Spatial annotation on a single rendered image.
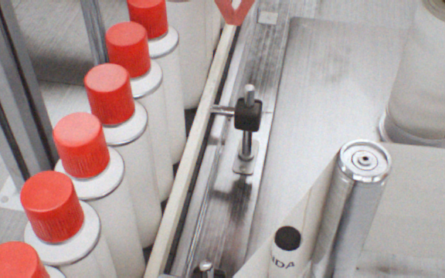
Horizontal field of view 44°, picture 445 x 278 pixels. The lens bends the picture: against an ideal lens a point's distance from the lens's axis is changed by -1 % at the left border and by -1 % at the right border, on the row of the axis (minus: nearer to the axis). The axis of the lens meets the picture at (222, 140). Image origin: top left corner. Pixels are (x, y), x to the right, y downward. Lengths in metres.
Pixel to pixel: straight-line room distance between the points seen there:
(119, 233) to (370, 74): 0.42
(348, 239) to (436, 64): 0.21
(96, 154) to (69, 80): 0.43
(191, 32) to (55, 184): 0.29
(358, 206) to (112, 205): 0.18
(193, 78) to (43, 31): 0.35
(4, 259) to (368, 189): 0.23
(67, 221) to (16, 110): 0.23
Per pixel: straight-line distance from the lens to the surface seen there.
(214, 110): 0.63
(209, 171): 0.61
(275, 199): 0.59
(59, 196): 0.35
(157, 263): 0.51
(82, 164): 0.38
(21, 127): 0.58
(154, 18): 0.48
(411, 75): 0.59
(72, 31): 0.90
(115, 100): 0.41
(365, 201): 0.39
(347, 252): 0.45
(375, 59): 0.76
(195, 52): 0.61
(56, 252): 0.37
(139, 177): 0.46
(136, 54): 0.45
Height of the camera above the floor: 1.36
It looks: 48 degrees down
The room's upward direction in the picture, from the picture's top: straight up
